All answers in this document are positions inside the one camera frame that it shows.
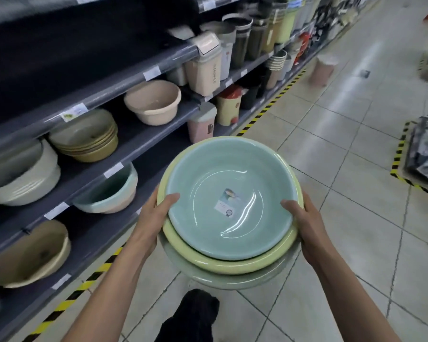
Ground dark wrapped goods display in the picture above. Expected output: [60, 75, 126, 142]
[405, 103, 428, 196]

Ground dark grey store shelf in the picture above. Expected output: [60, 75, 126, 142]
[0, 0, 379, 342]

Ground stack of olive beige tubs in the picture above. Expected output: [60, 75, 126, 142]
[48, 108, 119, 163]

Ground person's left forearm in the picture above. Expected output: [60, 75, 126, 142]
[62, 242, 157, 342]

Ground mint green labelled basin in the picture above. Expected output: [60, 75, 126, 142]
[158, 228, 303, 291]

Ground person's left hand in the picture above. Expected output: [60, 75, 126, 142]
[134, 187, 181, 255]

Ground stack of white baskets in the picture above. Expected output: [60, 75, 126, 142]
[265, 49, 288, 89]

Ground teal peach plastic tub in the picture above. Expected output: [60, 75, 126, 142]
[73, 161, 139, 214]

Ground light green bin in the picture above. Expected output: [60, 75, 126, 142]
[274, 0, 297, 45]

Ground beige swing-lid bin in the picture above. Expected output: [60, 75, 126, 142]
[185, 31, 224, 97]

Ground beige plastic tub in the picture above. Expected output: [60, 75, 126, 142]
[0, 219, 72, 289]

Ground dark pinstriped trousers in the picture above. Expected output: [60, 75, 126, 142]
[154, 289, 220, 342]

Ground cream white plastic tub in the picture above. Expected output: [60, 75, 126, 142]
[0, 138, 61, 207]

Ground yellow black hazard tape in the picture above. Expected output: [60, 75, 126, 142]
[390, 121, 428, 202]

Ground black plastic bin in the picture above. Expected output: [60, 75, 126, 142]
[241, 80, 261, 111]

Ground dark steel-rim bin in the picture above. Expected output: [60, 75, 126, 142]
[223, 14, 253, 68]

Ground person's right forearm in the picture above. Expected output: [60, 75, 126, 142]
[310, 245, 402, 342]

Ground green panda-sticker basin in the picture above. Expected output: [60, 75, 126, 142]
[156, 135, 304, 276]

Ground person's right hand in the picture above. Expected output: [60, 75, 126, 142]
[281, 190, 338, 267]

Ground white swing-lid bin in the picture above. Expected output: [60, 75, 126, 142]
[199, 21, 236, 81]

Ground peach handled plastic tub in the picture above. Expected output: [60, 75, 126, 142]
[124, 80, 182, 126]

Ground small teal labelled basin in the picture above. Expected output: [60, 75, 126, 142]
[165, 137, 300, 262]

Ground pink swing-lid bin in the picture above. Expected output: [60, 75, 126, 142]
[187, 103, 217, 144]

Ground cream bin with red lid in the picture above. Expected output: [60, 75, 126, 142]
[215, 84, 244, 127]

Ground pale pink round bin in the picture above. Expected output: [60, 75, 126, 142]
[310, 55, 338, 88]

